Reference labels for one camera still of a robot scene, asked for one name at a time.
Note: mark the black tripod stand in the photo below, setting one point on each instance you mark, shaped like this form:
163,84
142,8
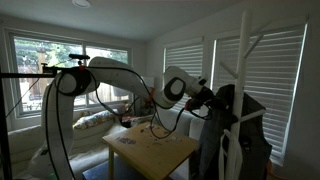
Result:
4,133

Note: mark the grey floor lamp shade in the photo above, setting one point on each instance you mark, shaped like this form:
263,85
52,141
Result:
120,91

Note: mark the light wooden table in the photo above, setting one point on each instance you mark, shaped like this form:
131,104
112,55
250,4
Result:
150,150

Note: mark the narrow white window blind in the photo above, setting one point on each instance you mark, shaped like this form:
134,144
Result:
186,56

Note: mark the black camera on stand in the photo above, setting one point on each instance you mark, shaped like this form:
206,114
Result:
79,56

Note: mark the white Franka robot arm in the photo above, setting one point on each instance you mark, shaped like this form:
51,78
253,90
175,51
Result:
116,75

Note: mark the grey sofa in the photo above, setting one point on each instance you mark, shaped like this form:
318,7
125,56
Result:
23,140

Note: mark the white wooden coat rack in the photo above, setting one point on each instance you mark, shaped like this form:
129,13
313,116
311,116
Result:
240,66

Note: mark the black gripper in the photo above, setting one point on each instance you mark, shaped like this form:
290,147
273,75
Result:
210,100

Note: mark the white table lamp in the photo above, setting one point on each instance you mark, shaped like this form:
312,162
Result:
148,81

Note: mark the round ceiling light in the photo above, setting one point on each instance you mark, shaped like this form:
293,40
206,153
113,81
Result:
81,2

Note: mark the wide white window blind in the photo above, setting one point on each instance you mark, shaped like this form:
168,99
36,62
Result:
276,83

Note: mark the dark grey jacket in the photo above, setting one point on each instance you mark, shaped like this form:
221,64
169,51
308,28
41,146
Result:
256,143

